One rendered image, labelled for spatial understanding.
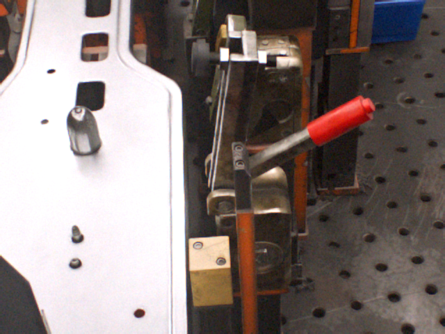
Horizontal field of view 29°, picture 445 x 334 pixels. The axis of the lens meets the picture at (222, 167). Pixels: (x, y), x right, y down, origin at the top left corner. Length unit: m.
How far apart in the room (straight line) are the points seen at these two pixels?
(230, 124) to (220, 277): 0.13
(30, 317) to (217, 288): 0.30
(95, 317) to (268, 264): 0.17
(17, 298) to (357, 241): 0.80
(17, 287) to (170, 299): 0.35
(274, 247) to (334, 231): 0.41
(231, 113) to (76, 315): 0.23
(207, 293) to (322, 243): 0.47
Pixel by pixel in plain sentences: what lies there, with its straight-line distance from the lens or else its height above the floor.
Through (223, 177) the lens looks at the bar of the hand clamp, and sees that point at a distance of 0.73.
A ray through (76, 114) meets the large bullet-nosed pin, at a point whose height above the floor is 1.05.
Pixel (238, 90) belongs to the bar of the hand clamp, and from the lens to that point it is 0.66.
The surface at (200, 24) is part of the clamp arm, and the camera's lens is 1.03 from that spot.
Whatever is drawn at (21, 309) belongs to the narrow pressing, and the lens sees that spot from 0.44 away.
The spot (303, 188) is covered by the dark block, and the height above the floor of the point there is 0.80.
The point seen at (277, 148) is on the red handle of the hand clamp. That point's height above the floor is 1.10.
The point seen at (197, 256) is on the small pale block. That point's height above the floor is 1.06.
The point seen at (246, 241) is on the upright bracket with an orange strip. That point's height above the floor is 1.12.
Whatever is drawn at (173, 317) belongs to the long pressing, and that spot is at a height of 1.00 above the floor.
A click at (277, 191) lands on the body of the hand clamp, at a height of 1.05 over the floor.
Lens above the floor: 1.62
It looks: 46 degrees down
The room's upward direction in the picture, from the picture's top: 4 degrees counter-clockwise
